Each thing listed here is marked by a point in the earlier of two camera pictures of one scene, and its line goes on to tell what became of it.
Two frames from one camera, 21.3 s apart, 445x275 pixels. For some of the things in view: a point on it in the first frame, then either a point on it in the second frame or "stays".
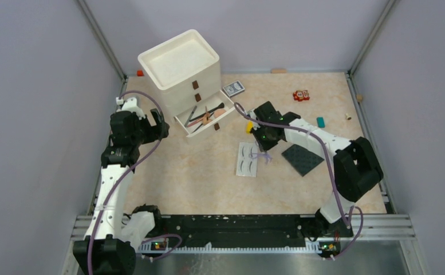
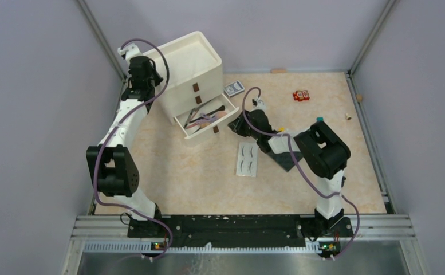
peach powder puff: (219, 113) stays
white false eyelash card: (247, 159) stays
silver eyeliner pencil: (190, 116) stays
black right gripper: (264, 146) to (237, 126)
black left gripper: (155, 132) to (158, 78)
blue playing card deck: (233, 88) stays
